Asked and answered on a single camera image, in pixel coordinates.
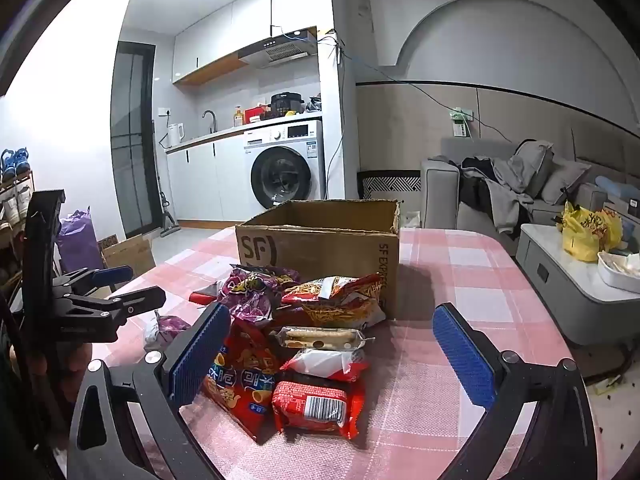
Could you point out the pink checked tablecloth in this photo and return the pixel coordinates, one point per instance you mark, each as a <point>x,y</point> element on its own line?
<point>450,270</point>

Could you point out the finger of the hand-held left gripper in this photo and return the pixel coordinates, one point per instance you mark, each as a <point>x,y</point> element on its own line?
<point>135,302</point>
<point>112,275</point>

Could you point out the black framed door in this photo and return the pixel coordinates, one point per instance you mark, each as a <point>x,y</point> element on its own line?
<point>130,135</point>

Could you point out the white electric kettle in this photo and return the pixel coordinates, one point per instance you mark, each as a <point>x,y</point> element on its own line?
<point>175,135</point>

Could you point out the grey coffee table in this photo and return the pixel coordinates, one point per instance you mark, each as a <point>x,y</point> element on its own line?
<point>565,285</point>

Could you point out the black clothing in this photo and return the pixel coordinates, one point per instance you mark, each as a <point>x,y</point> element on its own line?
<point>477,180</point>

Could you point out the red snack bag blue print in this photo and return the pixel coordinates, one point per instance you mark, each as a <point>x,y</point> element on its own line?
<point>245,380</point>

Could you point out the white cabinets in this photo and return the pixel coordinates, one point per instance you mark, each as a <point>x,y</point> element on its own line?
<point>225,25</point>
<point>210,180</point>

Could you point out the dark plastic bag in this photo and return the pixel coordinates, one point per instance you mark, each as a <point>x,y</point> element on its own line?
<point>312,105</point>

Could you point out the red white noodle snack bag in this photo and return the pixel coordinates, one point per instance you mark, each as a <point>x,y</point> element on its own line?
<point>330,305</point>

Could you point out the white upper cabinets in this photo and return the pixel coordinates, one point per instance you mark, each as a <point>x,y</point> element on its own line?
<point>225,25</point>

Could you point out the blue shoes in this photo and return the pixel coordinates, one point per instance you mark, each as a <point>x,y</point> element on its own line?
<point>12,162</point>

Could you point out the clear cracker pack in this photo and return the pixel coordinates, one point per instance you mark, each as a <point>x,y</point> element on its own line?
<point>320,337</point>

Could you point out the stick vacuum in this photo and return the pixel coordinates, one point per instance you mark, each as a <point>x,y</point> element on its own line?
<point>169,222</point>

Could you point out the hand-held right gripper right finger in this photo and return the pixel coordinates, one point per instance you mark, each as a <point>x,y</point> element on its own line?
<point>462,360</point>

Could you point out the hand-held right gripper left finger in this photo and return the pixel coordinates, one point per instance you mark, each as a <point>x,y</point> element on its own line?
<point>200,355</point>

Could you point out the black pressure cooker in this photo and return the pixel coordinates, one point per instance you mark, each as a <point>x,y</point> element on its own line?
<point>286,104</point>

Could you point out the grey hoodie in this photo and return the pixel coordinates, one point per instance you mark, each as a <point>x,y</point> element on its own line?
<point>505,200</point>

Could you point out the white tray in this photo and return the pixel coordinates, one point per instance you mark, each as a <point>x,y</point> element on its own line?
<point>615,272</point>

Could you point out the small purple snack packet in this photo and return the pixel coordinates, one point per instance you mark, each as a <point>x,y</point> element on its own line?
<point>167,325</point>

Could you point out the flat cardboard box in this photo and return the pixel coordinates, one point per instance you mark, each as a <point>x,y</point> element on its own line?
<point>130,255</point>

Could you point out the small red dark packet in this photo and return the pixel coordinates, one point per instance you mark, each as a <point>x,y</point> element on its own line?
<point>205,294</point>

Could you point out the red barcode snack pack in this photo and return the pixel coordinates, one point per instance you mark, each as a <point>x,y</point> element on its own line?
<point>300,400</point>

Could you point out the white lower cabinets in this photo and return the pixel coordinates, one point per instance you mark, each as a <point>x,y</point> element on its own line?
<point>210,180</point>

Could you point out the white red snack packet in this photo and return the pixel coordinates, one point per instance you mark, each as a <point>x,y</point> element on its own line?
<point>325,360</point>

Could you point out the range hood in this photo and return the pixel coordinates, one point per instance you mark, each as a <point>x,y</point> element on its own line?
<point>280,50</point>

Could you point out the shoe rack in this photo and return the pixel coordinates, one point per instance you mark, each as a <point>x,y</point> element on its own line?
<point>20,240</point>

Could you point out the red box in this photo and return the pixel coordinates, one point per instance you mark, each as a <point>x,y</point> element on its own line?
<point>255,114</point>

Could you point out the black white patterned rug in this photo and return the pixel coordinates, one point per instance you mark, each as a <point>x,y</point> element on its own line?
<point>390,185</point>

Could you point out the white green wall box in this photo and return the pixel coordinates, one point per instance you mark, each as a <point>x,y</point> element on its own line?
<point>458,127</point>

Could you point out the grey pillow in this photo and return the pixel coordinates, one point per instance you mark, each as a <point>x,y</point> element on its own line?
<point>565,180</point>
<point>535,165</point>

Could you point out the grey sofa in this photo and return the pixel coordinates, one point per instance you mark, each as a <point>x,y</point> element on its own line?
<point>440,195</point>

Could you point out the yellow plastic bag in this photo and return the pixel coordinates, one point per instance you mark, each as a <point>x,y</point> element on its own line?
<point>585,235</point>

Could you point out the white crumpled sheet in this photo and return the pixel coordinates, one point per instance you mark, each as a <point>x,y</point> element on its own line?
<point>411,219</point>

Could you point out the white washing machine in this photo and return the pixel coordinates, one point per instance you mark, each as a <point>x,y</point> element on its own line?
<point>285,180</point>

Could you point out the brown cardboard box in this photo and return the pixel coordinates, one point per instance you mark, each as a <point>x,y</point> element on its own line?
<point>325,250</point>

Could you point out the yellow bottle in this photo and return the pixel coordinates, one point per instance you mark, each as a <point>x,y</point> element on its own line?
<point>238,117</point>

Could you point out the white shoes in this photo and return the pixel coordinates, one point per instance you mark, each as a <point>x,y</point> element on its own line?
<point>17,202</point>

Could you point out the large purple snack bag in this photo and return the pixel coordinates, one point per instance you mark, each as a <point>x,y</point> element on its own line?
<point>245,285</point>

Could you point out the kitchen faucet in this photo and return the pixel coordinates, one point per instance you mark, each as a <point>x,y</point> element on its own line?
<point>212,115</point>

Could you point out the light blue pillow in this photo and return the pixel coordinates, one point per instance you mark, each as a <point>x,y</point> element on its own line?
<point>620,189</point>

